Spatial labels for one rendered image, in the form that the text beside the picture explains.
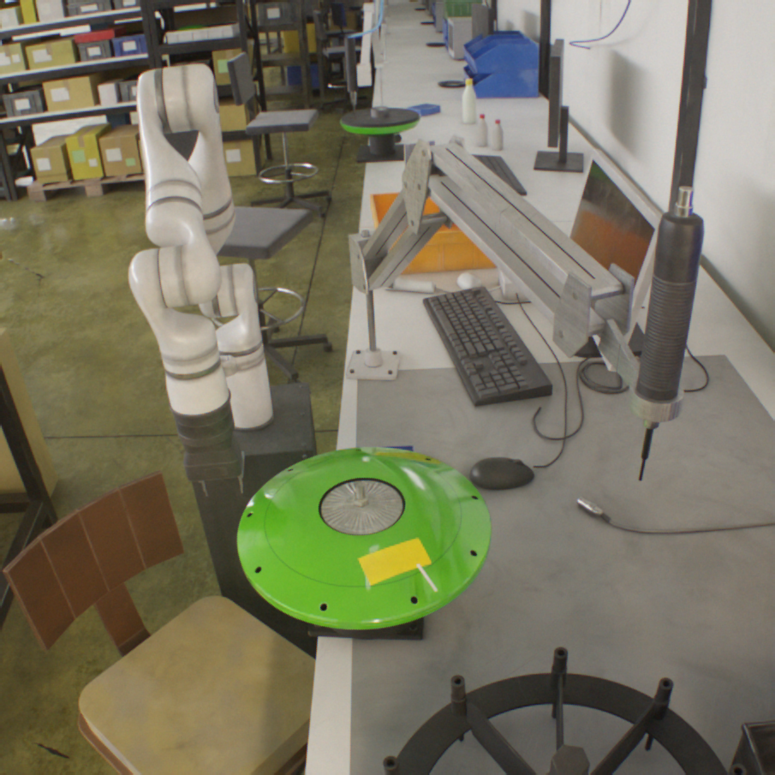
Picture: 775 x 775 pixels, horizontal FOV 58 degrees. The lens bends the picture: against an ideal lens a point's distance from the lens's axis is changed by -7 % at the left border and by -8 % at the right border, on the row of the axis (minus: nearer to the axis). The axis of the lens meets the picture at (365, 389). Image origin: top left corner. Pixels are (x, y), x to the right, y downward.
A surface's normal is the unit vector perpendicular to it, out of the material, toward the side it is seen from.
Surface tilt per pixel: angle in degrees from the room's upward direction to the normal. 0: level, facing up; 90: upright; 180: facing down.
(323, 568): 17
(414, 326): 0
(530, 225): 9
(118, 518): 90
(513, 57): 90
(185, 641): 0
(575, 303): 90
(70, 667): 0
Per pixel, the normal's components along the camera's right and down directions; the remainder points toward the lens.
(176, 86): 0.10, 0.03
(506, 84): -0.05, 0.55
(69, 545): 0.82, 0.26
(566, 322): -0.94, 0.23
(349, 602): -0.10, -0.55
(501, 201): 0.00, -0.76
